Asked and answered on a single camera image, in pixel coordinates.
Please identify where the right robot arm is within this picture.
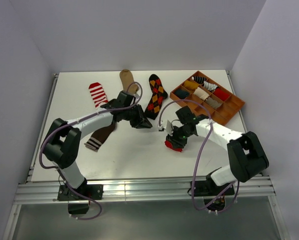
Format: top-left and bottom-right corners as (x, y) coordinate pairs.
(159, 106), (269, 195)

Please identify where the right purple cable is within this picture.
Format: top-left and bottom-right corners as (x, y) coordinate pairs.
(158, 99), (240, 211)

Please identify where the orange compartment tray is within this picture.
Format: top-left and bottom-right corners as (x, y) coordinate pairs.
(169, 71), (245, 126)

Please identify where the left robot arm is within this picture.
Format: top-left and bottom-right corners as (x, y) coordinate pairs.
(39, 91), (153, 200)

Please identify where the tan sock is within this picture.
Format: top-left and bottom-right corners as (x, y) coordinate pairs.
(119, 69), (139, 95)

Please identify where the cream rolled sock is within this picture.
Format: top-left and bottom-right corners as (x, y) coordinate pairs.
(193, 87), (210, 101)

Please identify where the black white striped rolled sock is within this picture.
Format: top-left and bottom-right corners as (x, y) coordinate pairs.
(191, 76), (207, 85)

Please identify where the white grey striped rolled sock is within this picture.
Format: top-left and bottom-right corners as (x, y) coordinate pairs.
(203, 81), (219, 93)

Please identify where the black argyle sock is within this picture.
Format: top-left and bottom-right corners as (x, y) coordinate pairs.
(144, 74), (168, 120)

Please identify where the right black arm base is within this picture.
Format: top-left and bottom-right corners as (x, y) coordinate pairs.
(194, 180), (237, 214)

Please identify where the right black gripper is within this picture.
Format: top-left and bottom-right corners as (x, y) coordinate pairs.
(166, 125), (193, 150)

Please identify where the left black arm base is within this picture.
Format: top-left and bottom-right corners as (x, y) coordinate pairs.
(57, 184), (103, 217)

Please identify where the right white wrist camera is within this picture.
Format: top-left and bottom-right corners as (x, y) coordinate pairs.
(157, 120), (173, 135)

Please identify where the red white striped sock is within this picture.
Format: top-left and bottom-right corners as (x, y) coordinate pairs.
(88, 82), (108, 108)

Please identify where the navy blue sock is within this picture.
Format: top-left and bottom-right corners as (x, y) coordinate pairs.
(174, 88), (190, 100)

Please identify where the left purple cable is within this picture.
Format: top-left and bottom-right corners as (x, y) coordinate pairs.
(39, 81), (143, 221)

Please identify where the red rolled sock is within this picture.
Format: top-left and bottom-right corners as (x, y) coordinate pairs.
(213, 88), (231, 102)

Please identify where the purple cable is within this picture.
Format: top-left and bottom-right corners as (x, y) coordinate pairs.
(158, 99), (240, 211)
(39, 81), (143, 221)

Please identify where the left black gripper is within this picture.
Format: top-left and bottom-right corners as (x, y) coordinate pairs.
(122, 104), (153, 129)

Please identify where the red patterned sock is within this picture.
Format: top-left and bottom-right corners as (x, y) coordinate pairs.
(164, 140), (183, 152)

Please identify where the mustard rolled sock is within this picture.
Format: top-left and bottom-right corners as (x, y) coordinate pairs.
(183, 80), (199, 92)

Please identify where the brown striped-cuff sock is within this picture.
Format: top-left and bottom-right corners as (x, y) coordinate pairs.
(84, 123), (116, 152)

